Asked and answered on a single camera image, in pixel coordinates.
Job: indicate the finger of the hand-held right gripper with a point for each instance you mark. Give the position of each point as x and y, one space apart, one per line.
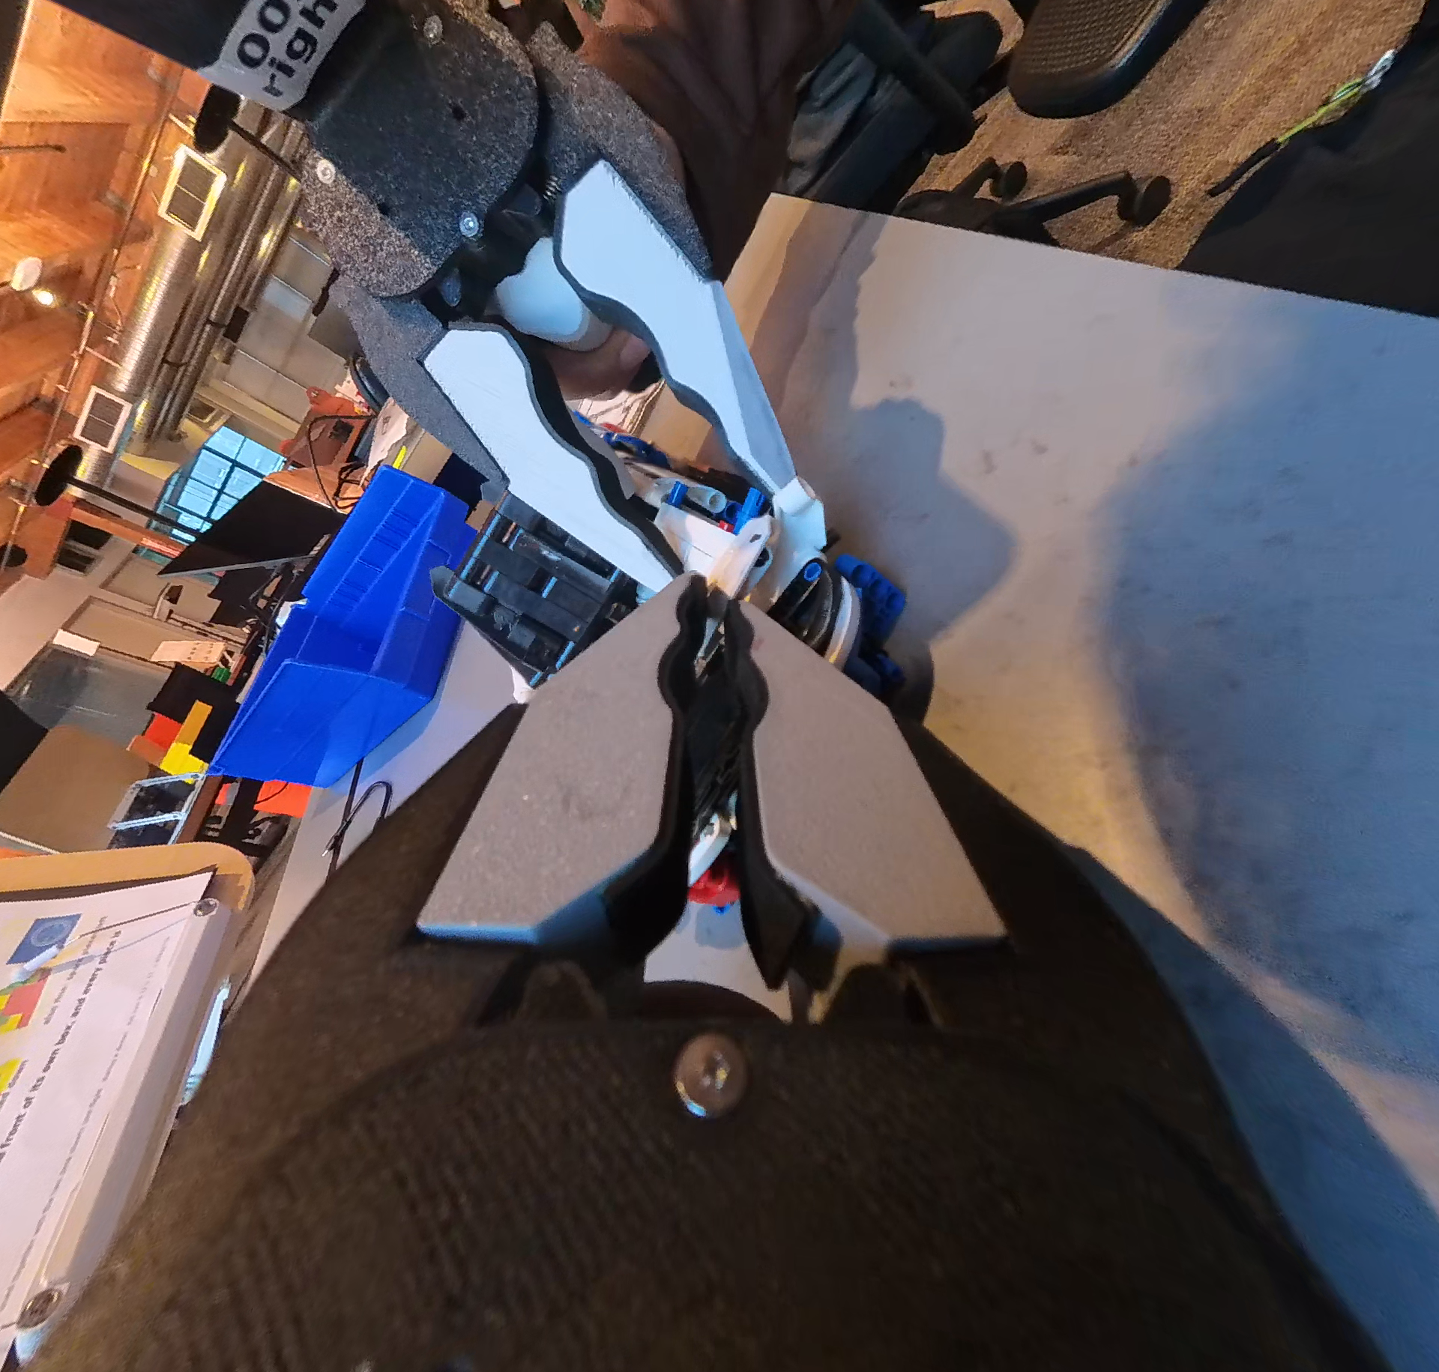
506 405
663 293

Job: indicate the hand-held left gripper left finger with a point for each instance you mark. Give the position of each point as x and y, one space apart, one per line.
562 821

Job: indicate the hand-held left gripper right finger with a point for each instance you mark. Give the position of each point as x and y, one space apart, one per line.
866 832

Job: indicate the toy brick race car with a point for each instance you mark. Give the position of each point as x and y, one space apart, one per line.
528 585

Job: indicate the grey desk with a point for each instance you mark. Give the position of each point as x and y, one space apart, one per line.
1124 495

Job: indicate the person's right hand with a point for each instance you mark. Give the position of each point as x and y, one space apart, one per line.
607 366

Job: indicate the blue storage bin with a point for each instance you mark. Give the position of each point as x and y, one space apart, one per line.
349 652

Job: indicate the printed instruction sheet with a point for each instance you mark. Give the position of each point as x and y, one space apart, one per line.
90 1057

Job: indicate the black mesh office chair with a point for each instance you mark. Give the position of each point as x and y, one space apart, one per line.
1124 11

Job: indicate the black backpack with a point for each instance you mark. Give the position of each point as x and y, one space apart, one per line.
1349 203

